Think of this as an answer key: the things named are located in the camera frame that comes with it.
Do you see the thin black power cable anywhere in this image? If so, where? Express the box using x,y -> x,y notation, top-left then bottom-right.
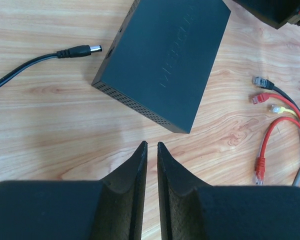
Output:
0,43 -> 103,95

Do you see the black ethernet cable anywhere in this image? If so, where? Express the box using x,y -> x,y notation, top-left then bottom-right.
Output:
251,75 -> 300,131

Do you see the black network switch box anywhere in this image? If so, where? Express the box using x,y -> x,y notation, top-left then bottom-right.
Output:
92,0 -> 231,134

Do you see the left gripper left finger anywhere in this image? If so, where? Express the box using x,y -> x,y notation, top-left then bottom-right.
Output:
0,141 -> 148,240

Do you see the yellow ethernet cable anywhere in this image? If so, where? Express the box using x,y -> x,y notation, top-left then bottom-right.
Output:
269,103 -> 300,126

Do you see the red ethernet cable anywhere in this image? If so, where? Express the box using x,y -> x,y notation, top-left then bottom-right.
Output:
251,92 -> 300,141

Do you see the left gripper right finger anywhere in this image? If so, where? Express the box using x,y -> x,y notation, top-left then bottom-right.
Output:
157,142 -> 300,240

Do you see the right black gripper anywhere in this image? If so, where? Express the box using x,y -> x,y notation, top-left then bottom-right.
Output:
235,0 -> 300,30

